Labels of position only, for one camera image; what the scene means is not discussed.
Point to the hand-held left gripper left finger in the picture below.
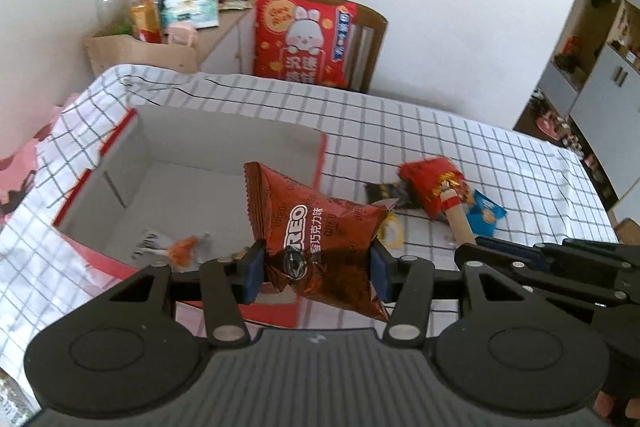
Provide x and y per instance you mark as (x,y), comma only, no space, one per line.
(255,272)

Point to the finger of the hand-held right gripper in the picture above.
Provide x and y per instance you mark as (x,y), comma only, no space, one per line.
(510,246)
(575,277)

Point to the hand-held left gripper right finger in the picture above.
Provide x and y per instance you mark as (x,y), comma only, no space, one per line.
(381,274)

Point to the tan sausage stick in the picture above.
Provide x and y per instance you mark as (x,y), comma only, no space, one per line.
(457,219)

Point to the brown cookie packet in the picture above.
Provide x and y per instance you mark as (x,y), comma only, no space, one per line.
(310,227)

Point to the black snack packet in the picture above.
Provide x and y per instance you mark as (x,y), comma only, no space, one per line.
(382,192)

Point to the red cardboard box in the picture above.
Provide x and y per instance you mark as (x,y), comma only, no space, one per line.
(200,142)

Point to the person's right hand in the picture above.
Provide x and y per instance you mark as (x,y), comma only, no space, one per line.
(612,409)

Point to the blue snack packet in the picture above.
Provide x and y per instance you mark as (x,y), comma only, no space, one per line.
(487,214)

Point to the yellow snack packet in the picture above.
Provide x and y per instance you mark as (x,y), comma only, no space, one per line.
(392,232)

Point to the orange wrapped candy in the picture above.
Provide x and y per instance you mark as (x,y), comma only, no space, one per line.
(182,249)

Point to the red snack packet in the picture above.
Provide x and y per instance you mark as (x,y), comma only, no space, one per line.
(425,179)

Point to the white striped packet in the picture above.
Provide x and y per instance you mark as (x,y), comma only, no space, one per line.
(147,244)

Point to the white checked tablecloth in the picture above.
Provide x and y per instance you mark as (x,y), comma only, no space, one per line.
(450,132)

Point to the grey shelf cabinet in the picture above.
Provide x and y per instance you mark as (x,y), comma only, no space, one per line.
(600,92)

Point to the white wooden cabinet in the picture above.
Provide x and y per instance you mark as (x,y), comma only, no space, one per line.
(225,42)

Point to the red rabbit cushion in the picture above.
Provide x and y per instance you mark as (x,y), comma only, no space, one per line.
(300,42)

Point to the wooden chair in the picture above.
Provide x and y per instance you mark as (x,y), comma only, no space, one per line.
(372,37)

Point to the wooden desk organizer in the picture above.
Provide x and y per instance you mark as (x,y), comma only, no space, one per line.
(140,54)

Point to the small pink toy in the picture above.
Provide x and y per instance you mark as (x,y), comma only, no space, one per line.
(180,34)

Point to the pink printed cloth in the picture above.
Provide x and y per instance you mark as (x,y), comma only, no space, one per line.
(15,177)

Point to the tissue pack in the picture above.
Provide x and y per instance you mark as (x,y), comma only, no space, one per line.
(190,7)

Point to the orange bottle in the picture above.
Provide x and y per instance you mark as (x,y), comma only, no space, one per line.
(145,17)

